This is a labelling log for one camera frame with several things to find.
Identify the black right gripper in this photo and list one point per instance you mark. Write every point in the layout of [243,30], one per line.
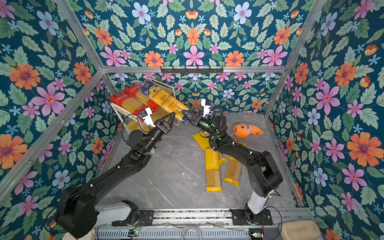
[195,122]

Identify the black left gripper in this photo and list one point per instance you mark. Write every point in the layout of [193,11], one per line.
[160,123]

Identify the blue gold spaghetti pack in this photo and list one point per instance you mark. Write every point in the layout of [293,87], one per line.
[164,99]

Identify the red spaghetti pack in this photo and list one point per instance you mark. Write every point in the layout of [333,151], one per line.
[134,90]
[131,103]

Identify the yellow Pastatime spaghetti pack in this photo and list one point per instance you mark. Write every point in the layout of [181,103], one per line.
[213,177]

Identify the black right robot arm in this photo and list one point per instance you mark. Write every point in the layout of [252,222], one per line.
[264,174]

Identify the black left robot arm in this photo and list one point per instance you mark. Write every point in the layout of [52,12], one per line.
[79,212]

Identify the yellow spaghetti pack rear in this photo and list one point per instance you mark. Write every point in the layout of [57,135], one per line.
[203,142]

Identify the orange plush fish toy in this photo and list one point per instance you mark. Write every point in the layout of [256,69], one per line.
[242,130]

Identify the yellow spaghetti pack right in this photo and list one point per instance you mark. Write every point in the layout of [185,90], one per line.
[233,172]

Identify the beige cushion pad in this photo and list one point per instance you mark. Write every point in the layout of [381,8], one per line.
[301,230]

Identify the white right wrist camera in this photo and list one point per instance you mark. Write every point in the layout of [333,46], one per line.
[206,105]

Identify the white frame wooden shelf rack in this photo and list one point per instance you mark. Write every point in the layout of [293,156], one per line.
[133,122]

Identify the black wall hook rail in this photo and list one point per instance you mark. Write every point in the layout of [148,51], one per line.
[191,70]

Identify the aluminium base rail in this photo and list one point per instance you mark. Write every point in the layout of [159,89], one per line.
[203,224]

